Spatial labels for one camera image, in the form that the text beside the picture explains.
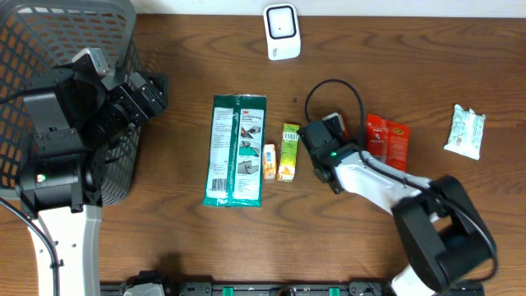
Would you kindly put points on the white barcode scanner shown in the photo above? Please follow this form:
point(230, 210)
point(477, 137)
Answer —
point(282, 31)

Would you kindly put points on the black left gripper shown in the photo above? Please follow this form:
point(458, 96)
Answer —
point(130, 93)

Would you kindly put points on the grey plastic laundry basket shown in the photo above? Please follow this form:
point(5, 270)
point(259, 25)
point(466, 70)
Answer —
point(39, 35)

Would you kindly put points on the light green tissue pack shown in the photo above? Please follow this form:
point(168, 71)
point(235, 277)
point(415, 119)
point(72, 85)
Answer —
point(466, 133)

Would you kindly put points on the orange juice carton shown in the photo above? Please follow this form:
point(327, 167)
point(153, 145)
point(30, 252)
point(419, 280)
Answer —
point(269, 162)

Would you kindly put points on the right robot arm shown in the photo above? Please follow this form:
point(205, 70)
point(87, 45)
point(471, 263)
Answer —
point(441, 231)

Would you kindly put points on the green juice carton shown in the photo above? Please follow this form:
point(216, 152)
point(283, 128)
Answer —
point(288, 153)

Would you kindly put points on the red snack bag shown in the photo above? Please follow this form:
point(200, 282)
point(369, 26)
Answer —
point(387, 141)

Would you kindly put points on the green white snack bag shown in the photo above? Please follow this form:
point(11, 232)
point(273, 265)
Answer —
point(237, 134)

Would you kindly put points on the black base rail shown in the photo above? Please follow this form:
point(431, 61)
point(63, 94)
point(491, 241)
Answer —
point(156, 283)

